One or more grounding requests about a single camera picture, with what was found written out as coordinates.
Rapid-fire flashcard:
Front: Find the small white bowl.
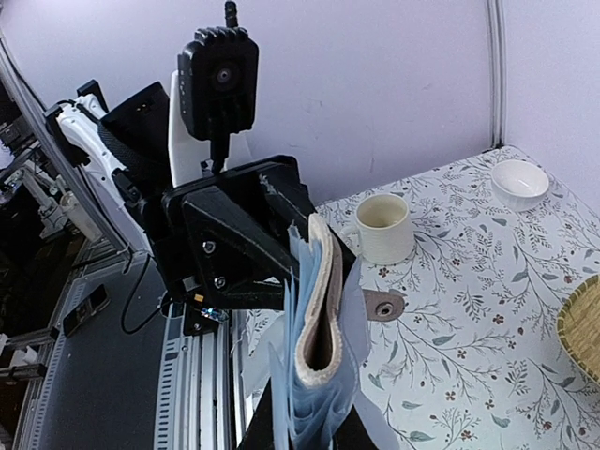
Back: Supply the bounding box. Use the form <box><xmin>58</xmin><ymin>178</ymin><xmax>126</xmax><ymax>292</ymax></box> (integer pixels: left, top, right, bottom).
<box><xmin>490</xmin><ymin>159</ymin><xmax>549</xmax><ymax>212</ymax></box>

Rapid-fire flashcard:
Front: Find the aluminium frame post left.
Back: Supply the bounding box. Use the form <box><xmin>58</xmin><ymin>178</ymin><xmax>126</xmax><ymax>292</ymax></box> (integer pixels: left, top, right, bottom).
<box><xmin>1</xmin><ymin>33</ymin><xmax>132</xmax><ymax>258</ymax></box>

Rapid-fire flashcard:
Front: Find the aluminium frame post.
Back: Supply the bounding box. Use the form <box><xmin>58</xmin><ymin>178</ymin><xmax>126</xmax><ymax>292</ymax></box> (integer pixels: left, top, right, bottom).
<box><xmin>1</xmin><ymin>33</ymin><xmax>132</xmax><ymax>258</ymax></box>
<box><xmin>486</xmin><ymin>0</ymin><xmax>507</xmax><ymax>149</ymax></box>

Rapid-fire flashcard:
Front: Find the floral patterned table mat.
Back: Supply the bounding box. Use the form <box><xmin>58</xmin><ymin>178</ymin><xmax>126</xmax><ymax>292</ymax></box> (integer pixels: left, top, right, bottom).
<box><xmin>360</xmin><ymin>147</ymin><xmax>599</xmax><ymax>449</ymax></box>

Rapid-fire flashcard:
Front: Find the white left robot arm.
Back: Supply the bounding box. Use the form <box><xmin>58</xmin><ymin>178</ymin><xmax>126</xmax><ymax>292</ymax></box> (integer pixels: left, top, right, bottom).
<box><xmin>45</xmin><ymin>82</ymin><xmax>354</xmax><ymax>333</ymax></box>

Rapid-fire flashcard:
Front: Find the cream ceramic mug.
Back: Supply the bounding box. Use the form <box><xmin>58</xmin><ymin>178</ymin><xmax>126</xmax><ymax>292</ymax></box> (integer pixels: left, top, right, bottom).
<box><xmin>339</xmin><ymin>193</ymin><xmax>415</xmax><ymax>265</ymax></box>

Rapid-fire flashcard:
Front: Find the aluminium frame post right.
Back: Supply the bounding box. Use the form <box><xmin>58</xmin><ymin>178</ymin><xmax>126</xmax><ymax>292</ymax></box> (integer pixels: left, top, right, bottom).
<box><xmin>486</xmin><ymin>0</ymin><xmax>507</xmax><ymax>149</ymax></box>

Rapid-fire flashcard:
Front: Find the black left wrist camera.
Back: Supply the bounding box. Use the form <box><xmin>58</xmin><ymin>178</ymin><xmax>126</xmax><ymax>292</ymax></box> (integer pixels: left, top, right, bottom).
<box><xmin>177</xmin><ymin>26</ymin><xmax>259</xmax><ymax>141</ymax></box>

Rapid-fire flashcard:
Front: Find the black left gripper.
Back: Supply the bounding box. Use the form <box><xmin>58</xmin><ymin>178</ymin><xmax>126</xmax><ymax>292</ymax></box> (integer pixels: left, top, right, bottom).
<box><xmin>147</xmin><ymin>154</ymin><xmax>360</xmax><ymax>337</ymax></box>

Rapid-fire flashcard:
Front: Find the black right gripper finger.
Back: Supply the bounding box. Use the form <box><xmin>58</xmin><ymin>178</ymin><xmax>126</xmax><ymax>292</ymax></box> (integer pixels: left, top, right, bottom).
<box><xmin>237</xmin><ymin>379</ymin><xmax>275</xmax><ymax>450</ymax></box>

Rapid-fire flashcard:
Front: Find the woven bamboo tray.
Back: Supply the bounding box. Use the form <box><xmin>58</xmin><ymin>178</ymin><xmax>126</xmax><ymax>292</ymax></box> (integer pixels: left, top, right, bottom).
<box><xmin>556</xmin><ymin>274</ymin><xmax>599</xmax><ymax>384</ymax></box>

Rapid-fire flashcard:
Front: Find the smartphone on side desk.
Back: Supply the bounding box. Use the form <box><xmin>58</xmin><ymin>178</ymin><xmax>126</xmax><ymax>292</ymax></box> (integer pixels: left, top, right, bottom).
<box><xmin>62</xmin><ymin>284</ymin><xmax>110</xmax><ymax>338</ymax></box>

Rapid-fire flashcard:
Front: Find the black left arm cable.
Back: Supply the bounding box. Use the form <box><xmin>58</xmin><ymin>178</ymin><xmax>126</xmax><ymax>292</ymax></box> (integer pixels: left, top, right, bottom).
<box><xmin>120</xmin><ymin>255</ymin><xmax>188</xmax><ymax>335</ymax></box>

